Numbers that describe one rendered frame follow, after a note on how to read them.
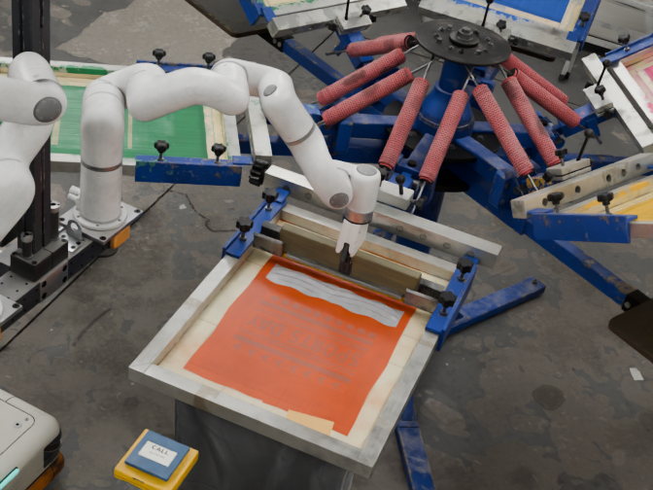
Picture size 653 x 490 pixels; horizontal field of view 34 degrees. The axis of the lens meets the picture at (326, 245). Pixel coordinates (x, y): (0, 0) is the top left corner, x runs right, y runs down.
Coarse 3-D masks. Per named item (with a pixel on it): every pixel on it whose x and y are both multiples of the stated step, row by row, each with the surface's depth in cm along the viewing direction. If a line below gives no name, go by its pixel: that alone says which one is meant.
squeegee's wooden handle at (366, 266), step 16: (288, 224) 276; (288, 240) 276; (304, 240) 274; (320, 240) 272; (304, 256) 276; (320, 256) 274; (336, 256) 272; (368, 256) 270; (352, 272) 273; (368, 272) 271; (384, 272) 269; (400, 272) 267; (416, 272) 268; (400, 288) 270; (416, 288) 268
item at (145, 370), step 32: (320, 224) 291; (224, 256) 273; (384, 256) 288; (416, 256) 285; (192, 320) 254; (160, 352) 241; (416, 352) 254; (160, 384) 235; (192, 384) 234; (416, 384) 249; (224, 416) 232; (256, 416) 229; (384, 416) 235; (320, 448) 226; (352, 448) 226; (384, 448) 231
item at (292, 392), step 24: (360, 288) 276; (336, 312) 267; (408, 312) 271; (384, 336) 262; (384, 360) 255; (288, 384) 244; (312, 384) 245; (360, 384) 247; (288, 408) 238; (312, 408) 239; (336, 408) 240; (360, 408) 241
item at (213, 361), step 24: (264, 264) 278; (288, 264) 279; (264, 288) 270; (288, 288) 272; (240, 312) 261; (216, 336) 253; (192, 360) 245; (216, 360) 247; (240, 360) 248; (240, 384) 241; (264, 384) 243
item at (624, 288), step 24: (456, 168) 337; (480, 192) 331; (504, 216) 325; (552, 240) 314; (576, 264) 309; (600, 264) 307; (600, 288) 304; (624, 288) 299; (624, 312) 286; (648, 312) 288; (624, 336) 278; (648, 336) 279; (648, 360) 274
